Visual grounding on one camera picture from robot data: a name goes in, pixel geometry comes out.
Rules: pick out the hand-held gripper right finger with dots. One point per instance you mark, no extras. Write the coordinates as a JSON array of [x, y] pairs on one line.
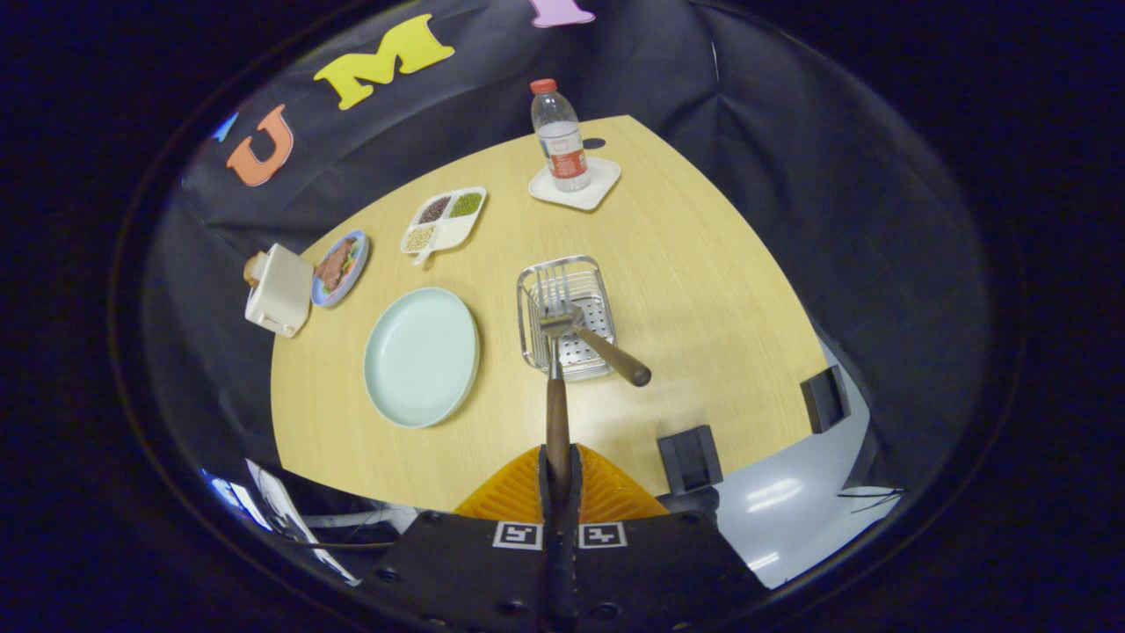
[[650, 571]]

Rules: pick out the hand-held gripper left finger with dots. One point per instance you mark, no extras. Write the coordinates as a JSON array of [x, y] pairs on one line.
[[475, 571]]

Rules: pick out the black table clamp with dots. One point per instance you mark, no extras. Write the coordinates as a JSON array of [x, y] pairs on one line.
[[824, 400], [690, 459]]

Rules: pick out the pale green plate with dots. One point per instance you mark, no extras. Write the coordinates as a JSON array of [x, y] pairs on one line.
[[422, 356]]

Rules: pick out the brown meat slice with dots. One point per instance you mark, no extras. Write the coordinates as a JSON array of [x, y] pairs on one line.
[[334, 265]]

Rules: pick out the small blue plate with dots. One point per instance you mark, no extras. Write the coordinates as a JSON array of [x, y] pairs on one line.
[[359, 255]]

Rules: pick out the white toaster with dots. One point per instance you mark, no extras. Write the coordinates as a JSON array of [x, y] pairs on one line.
[[281, 292]]

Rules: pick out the white divided grain dish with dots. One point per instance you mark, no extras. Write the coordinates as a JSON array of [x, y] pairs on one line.
[[450, 230]]

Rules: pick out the brown toast slice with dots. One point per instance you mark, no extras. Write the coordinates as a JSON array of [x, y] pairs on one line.
[[253, 269]]

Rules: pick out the white square coaster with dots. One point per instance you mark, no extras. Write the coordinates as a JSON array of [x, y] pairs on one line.
[[603, 176]]

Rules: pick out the black backdrop cloth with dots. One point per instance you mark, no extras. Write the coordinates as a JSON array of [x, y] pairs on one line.
[[791, 176]]

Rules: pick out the clear red-capped water bottle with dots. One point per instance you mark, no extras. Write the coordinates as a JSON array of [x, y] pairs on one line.
[[562, 141]]

